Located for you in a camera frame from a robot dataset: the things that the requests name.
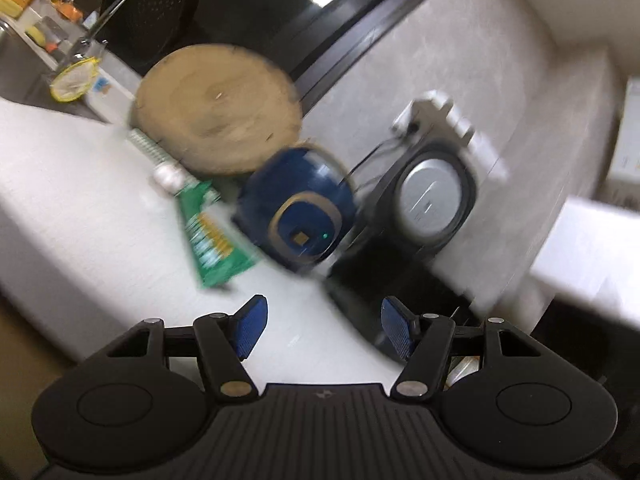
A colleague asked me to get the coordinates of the round wooden cutting board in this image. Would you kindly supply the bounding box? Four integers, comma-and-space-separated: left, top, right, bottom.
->
131, 44, 303, 177

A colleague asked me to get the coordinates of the blue rice cooker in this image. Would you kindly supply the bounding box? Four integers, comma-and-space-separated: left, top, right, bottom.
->
233, 143, 357, 272

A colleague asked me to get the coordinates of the yellow mesh sink strainer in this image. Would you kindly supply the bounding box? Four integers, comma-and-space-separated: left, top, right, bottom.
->
49, 56, 100, 103

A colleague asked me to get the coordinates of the black colander pan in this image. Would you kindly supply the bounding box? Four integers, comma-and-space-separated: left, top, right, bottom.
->
98, 0, 198, 75

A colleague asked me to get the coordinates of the black power cable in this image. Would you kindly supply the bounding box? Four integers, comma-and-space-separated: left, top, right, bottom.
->
344, 131, 417, 187

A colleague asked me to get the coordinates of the black open rice cooker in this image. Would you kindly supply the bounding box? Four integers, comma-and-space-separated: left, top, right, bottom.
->
323, 140, 480, 360

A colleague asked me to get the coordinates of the yellow grey scrub sponge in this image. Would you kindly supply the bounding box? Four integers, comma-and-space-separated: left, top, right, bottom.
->
25, 16, 68, 51

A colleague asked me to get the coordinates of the white foam box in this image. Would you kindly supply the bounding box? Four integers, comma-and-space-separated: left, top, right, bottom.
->
529, 196, 639, 330

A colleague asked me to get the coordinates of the chrome kitchen faucet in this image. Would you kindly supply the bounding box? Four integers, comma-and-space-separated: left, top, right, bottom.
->
66, 0, 127, 62

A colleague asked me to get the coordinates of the green white knitted cloth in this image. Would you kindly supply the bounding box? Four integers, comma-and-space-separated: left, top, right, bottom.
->
127, 128, 177, 166

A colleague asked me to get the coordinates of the garlic bulb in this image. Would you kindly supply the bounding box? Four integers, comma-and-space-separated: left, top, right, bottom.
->
152, 162, 188, 195

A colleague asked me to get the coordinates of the short green wrapper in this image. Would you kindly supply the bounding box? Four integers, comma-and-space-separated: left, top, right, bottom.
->
177, 179, 256, 288

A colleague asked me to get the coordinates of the white wall power socket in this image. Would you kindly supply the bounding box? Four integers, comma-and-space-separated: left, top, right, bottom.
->
390, 90, 511, 184

